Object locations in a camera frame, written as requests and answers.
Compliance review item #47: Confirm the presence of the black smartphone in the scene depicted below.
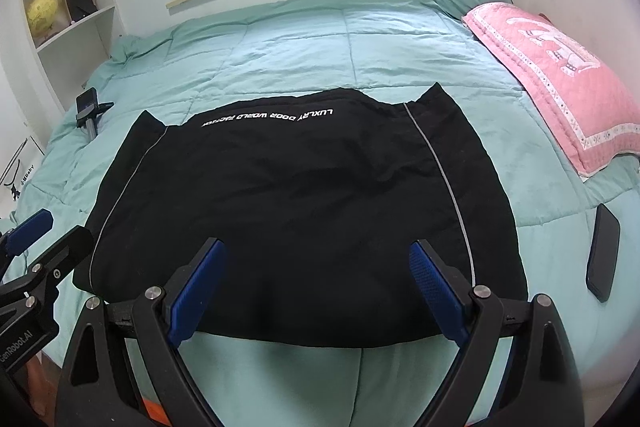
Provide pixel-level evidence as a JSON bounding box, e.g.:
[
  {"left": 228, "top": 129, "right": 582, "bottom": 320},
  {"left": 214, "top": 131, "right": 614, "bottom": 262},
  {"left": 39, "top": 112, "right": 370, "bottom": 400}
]
[{"left": 585, "top": 203, "right": 622, "bottom": 304}]

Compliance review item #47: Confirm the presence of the white bookshelf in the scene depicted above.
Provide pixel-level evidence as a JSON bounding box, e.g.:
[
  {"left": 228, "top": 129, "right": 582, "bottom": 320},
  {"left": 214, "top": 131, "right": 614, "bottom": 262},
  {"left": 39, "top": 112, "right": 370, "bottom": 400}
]
[{"left": 19, "top": 0, "right": 123, "bottom": 120}]

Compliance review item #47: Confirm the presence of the small black box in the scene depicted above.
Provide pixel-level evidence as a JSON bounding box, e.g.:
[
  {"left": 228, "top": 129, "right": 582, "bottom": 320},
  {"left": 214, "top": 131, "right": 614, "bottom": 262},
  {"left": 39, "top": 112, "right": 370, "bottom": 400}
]
[{"left": 62, "top": 0, "right": 99, "bottom": 24}]

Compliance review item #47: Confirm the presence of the white printed bag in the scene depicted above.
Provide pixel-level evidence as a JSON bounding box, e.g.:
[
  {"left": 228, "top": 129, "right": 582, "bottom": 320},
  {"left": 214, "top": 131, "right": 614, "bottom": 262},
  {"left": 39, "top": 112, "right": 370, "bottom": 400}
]
[{"left": 0, "top": 136, "right": 47, "bottom": 210}]

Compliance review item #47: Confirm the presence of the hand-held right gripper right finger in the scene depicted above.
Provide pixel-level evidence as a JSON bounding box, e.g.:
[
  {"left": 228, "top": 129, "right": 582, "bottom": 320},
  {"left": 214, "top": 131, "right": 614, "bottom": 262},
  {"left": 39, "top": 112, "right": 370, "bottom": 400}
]
[{"left": 407, "top": 238, "right": 585, "bottom": 427}]

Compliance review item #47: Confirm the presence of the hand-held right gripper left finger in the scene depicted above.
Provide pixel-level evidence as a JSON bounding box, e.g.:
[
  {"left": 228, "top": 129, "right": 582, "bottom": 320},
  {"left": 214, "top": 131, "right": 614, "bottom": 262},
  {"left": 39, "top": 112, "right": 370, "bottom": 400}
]
[{"left": 56, "top": 237, "right": 228, "bottom": 427}]

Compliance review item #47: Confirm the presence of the black jacket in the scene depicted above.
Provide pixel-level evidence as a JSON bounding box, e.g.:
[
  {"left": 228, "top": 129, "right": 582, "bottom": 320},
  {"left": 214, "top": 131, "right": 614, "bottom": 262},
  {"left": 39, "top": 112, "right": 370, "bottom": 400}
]
[{"left": 72, "top": 82, "right": 530, "bottom": 350}]

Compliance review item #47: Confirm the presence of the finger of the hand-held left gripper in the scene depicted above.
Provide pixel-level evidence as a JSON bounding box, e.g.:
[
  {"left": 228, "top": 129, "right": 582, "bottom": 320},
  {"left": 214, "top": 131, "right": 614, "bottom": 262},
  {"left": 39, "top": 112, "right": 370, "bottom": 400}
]
[
  {"left": 0, "top": 226, "right": 96, "bottom": 297},
  {"left": 0, "top": 208, "right": 56, "bottom": 260}
]

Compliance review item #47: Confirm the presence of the pink pillow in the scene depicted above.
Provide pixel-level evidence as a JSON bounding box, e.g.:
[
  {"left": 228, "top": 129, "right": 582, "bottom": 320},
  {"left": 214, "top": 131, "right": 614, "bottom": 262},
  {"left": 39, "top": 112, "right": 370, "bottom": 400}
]
[{"left": 461, "top": 1, "right": 640, "bottom": 180}]

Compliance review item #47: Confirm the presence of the teal quilt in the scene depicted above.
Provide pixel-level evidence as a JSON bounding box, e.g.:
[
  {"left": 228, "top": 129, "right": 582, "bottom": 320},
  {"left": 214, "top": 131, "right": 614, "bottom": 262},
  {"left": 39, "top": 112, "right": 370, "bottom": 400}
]
[{"left": 0, "top": 0, "right": 640, "bottom": 427}]

